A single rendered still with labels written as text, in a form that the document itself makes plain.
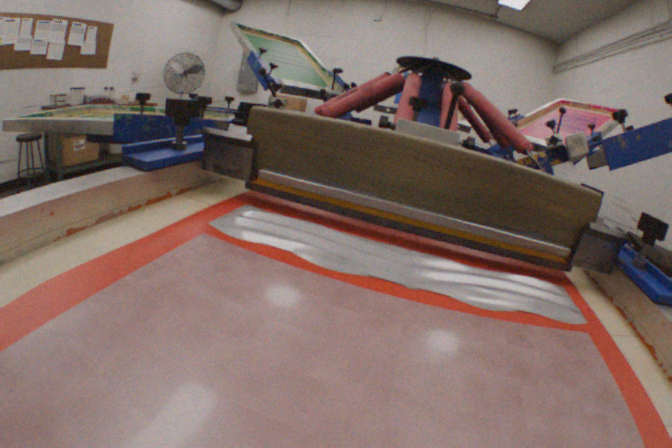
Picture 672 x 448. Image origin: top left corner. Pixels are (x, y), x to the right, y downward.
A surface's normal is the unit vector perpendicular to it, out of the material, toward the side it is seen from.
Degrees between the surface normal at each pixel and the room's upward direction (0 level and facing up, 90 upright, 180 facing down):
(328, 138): 90
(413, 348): 0
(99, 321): 0
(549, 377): 0
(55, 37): 87
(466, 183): 90
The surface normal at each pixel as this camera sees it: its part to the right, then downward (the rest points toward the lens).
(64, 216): 0.95, 0.25
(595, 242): -0.27, 0.23
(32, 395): 0.18, -0.94
